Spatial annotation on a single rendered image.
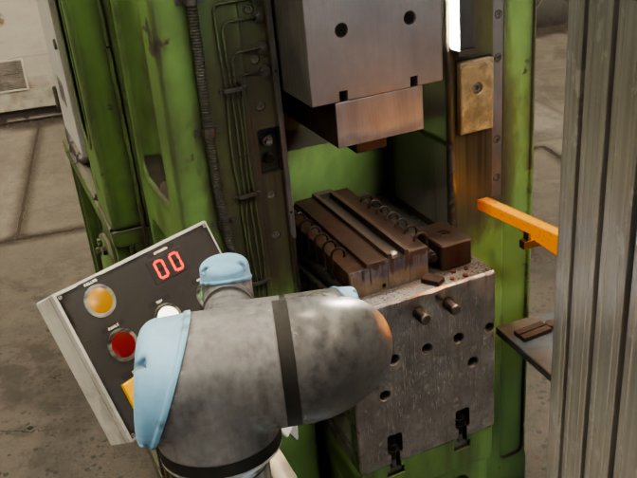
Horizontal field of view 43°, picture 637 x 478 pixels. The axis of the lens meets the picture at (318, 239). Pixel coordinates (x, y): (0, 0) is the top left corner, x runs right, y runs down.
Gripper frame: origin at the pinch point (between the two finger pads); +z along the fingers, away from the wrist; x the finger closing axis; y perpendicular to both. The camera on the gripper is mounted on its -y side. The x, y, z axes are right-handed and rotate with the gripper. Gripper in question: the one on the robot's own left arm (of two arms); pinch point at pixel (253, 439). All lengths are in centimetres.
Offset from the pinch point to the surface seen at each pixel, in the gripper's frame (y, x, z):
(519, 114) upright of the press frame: -85, 62, -26
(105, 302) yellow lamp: -11.0, -23.6, -22.4
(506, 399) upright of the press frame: -83, 60, 60
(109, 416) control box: -1.2, -23.9, -5.7
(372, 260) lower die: -52, 23, -5
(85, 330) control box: -6.3, -26.3, -19.9
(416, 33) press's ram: -56, 35, -54
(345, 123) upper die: -49, 19, -38
